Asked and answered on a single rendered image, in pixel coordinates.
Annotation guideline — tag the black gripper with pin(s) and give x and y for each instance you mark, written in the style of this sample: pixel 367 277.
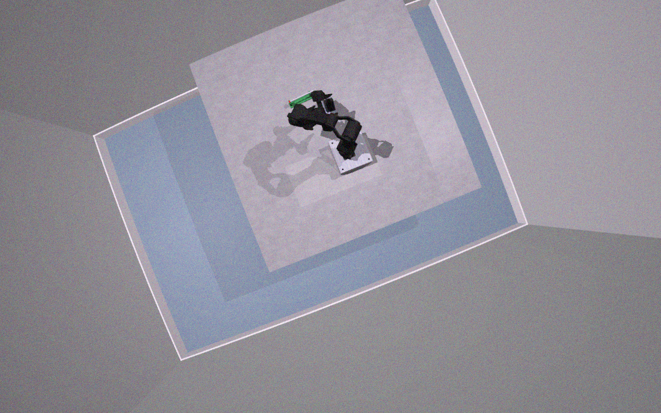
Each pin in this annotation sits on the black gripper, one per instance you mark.
pixel 318 96

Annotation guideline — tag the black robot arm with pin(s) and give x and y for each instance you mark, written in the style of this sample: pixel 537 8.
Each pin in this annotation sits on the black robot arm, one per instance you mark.
pixel 307 118

